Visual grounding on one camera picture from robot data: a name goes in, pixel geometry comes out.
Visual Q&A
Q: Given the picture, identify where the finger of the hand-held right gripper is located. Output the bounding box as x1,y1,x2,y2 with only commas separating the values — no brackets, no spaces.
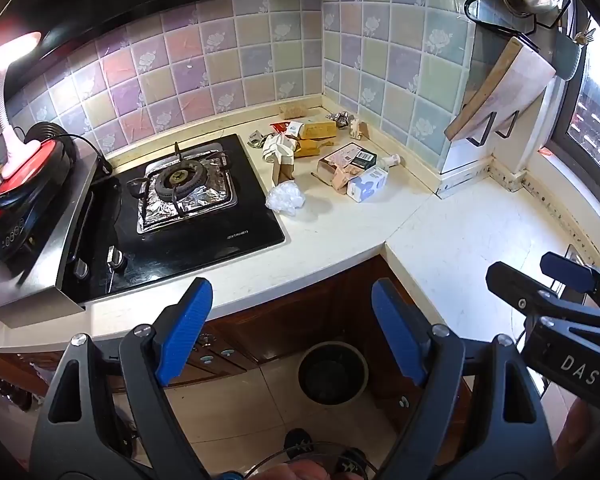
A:
486,261,600,336
540,251,600,306

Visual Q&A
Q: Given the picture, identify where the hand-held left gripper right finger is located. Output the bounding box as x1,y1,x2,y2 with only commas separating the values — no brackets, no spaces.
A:
371,277,557,480

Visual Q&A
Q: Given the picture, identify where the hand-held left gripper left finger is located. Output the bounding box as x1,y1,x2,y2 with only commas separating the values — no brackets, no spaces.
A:
29,276,233,480

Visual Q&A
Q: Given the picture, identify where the red bordered white carton box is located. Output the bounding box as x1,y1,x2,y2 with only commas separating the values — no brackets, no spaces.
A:
317,142,376,186

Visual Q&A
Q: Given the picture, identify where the white paper bag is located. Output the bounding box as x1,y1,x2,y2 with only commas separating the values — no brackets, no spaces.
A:
260,132,299,165

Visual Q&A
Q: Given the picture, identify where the person's right forearm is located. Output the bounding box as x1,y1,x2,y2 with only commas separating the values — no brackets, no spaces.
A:
554,400,600,480

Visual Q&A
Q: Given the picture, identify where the black gas cooktop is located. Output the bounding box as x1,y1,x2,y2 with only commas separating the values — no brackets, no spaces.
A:
60,133,286,305

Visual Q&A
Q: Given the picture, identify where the brown wooden cabinet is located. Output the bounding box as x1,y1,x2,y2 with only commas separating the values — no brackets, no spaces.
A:
0,254,476,456

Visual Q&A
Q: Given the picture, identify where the foil burner liner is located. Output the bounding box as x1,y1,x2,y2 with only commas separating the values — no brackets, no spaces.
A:
136,145,239,235

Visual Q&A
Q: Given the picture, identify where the black sneaker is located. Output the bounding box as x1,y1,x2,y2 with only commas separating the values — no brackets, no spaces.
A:
285,429,314,456
337,450,367,477

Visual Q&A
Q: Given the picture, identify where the white blue milk carton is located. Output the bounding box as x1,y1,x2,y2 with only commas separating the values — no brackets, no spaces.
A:
346,166,389,204

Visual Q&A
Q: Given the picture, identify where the black burner grate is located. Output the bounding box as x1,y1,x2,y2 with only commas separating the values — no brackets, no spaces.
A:
145,142,231,218

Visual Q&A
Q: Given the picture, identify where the stainless steel stove shelf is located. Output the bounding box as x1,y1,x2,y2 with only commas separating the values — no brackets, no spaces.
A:
0,152,112,329

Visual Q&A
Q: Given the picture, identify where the window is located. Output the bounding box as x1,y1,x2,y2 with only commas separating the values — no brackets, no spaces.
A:
550,10,600,223

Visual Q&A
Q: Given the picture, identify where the pink wrapper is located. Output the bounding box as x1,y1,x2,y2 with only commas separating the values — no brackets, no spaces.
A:
330,165,361,194

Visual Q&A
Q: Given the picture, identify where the clear plastic bag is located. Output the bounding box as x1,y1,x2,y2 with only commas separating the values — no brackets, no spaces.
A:
265,181,306,217

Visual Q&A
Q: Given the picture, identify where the person's pink trouser leg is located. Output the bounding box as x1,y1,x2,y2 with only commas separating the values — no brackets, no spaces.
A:
260,461,341,480

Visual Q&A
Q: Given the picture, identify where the brown paper bag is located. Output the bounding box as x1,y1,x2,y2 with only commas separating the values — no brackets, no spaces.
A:
271,152,296,186

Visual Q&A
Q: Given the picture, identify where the black digital induction cooker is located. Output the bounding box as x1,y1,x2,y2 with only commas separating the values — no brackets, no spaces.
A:
0,200,56,263

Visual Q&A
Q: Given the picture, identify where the wooden cutting board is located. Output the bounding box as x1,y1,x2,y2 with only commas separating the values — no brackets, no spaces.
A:
444,36,557,141

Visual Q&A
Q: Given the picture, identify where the small yellow box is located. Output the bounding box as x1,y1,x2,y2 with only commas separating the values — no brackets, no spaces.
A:
295,139,331,159

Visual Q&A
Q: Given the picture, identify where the grey hanging utensil holder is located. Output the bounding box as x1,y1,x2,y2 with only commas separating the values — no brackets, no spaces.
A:
555,29,596,82

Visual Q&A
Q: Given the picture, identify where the red black electric pan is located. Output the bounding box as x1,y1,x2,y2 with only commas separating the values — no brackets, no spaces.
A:
0,121,78,226

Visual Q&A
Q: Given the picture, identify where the large yellow box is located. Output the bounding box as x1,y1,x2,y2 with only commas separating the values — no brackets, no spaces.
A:
300,117,337,140

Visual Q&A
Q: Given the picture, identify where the pink desk lamp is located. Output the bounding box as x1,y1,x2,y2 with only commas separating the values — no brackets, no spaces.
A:
0,31,43,179

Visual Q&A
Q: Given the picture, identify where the black wire board holder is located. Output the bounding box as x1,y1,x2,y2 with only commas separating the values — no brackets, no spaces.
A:
465,110,521,147

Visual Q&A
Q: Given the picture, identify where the black power cable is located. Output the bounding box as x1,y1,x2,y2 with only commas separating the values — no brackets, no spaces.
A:
55,132,114,177

